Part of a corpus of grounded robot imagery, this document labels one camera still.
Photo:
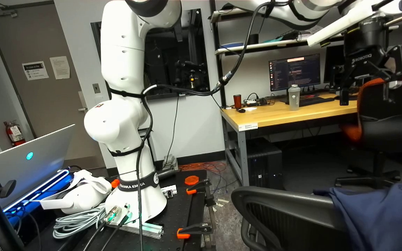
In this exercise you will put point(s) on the dark blue cloth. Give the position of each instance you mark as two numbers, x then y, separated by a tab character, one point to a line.
379	219

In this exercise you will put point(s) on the orange black clamp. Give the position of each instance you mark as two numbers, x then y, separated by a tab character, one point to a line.
197	186
194	230

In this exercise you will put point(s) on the orange black office chair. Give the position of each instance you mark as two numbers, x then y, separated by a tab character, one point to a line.
393	125

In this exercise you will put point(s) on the dark red tumbler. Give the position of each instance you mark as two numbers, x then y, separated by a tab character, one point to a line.
237	101

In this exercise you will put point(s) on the wooden workbench with shelves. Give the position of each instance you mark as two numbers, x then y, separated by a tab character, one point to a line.
277	115

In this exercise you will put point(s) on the grey door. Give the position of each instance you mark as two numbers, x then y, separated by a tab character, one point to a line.
47	115

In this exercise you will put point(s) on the silver laptop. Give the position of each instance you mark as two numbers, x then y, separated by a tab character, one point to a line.
19	164

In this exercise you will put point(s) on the grey shaker bottle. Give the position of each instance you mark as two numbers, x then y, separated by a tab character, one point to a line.
294	99

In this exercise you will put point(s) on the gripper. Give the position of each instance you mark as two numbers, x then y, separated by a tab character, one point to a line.
365	45

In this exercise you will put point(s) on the aluminium profile bar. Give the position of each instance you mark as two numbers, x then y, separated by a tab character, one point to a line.
148	230

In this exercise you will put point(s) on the white VR headset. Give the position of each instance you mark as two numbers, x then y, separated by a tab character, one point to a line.
82	195

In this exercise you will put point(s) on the orange round knob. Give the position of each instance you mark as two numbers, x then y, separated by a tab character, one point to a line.
191	180

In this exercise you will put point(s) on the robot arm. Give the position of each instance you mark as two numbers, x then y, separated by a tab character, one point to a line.
124	52

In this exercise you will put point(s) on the paper notice with dark header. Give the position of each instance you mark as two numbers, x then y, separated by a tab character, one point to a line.
35	70

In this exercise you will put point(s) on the dark monitor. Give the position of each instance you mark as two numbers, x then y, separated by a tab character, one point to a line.
333	62

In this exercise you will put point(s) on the black computer tower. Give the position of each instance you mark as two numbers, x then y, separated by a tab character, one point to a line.
265	164

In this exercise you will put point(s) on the monitor with lit screen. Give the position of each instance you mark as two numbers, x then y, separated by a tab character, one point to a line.
294	71

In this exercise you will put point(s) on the black mesh chair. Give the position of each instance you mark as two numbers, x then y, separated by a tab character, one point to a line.
284	219

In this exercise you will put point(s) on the wall switch plate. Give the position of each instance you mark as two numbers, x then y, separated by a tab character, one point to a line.
96	88

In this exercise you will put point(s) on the black keyboard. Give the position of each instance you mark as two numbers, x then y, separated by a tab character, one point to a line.
309	101

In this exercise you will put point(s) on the red fire extinguisher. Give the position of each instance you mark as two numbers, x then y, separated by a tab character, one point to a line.
14	134

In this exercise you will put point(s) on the white paper notice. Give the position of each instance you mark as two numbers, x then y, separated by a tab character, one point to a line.
60	67

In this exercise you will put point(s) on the power strip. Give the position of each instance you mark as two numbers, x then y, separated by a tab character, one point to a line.
253	102

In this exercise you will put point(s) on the dark window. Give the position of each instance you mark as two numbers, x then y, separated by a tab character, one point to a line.
166	55

